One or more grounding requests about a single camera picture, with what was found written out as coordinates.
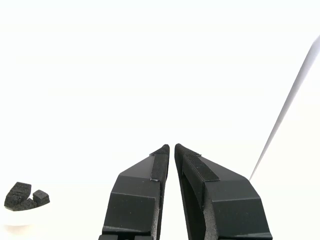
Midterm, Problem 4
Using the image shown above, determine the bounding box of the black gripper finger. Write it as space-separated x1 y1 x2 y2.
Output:
173 143 273 240
98 144 171 240

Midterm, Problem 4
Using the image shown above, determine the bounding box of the large black foam box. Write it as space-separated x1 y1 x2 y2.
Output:
3 181 32 212

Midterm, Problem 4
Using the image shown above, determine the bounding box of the white bowl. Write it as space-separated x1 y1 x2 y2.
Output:
0 179 55 228

